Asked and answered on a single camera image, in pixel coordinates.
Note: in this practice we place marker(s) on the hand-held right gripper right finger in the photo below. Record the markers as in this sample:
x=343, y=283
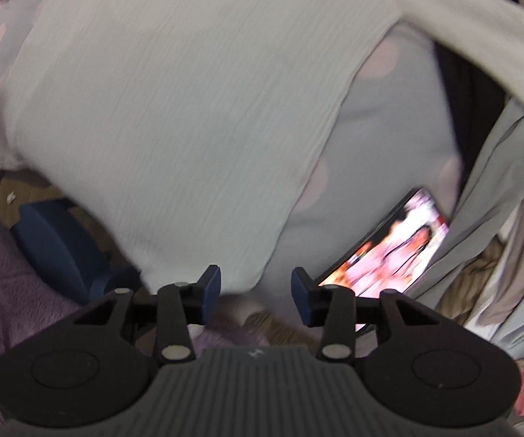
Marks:
x=300, y=298

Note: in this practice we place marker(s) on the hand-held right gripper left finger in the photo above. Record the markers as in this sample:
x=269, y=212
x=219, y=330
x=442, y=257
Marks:
x=211, y=291

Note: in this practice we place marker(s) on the white crinkled garment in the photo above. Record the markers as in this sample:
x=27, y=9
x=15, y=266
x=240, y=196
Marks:
x=175, y=123

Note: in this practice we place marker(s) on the smartphone with lit screen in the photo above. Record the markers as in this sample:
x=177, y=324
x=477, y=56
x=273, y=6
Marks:
x=394, y=246

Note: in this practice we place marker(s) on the blue plastic object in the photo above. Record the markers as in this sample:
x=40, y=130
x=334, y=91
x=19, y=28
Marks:
x=57, y=241

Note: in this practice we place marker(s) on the grey pink polka dot bed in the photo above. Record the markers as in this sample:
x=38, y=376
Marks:
x=380, y=154

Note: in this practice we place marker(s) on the beige garment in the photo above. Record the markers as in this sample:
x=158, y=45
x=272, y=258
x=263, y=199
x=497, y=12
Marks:
x=475, y=277

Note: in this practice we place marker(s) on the light blue garment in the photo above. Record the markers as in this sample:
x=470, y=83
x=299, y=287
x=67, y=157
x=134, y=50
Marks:
x=485, y=200

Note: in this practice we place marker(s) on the white paper scrap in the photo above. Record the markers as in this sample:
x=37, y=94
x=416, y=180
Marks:
x=10, y=198

